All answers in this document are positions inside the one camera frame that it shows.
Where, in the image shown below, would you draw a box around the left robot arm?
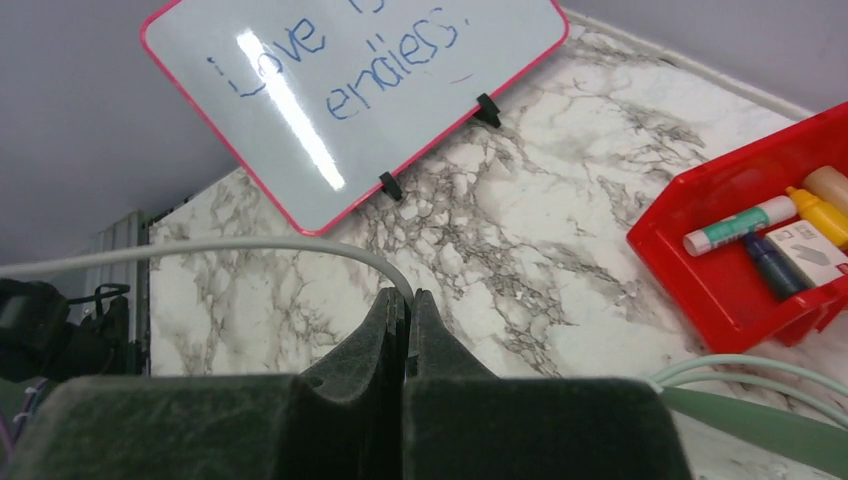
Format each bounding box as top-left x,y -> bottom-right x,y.
1,278 -> 143,383

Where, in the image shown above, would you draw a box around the white small box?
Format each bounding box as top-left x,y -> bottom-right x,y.
765,220 -> 847,288

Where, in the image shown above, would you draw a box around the green headphone cable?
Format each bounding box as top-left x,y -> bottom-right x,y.
645,354 -> 848,432

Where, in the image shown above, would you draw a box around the beige eraser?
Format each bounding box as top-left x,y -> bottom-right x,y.
802,166 -> 848,216

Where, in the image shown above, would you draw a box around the white green glue stick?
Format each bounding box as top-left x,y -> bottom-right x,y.
682,195 -> 798,257

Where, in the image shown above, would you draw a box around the dark blue marker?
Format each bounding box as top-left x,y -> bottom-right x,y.
741,233 -> 809,301

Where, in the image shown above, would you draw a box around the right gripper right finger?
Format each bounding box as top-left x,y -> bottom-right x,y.
404,290 -> 691,479

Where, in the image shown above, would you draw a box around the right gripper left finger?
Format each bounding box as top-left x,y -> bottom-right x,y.
7,288 -> 406,479

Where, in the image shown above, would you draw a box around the red plastic bin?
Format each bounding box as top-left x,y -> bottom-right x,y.
626,104 -> 847,353

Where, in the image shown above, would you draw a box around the pink framed whiteboard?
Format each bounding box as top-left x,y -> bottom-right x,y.
140,1 -> 569,235

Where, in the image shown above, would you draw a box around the green headphones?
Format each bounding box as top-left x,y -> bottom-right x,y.
660,388 -> 847,479

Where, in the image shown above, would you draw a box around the yellow marker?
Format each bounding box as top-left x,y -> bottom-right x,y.
785,187 -> 847,250

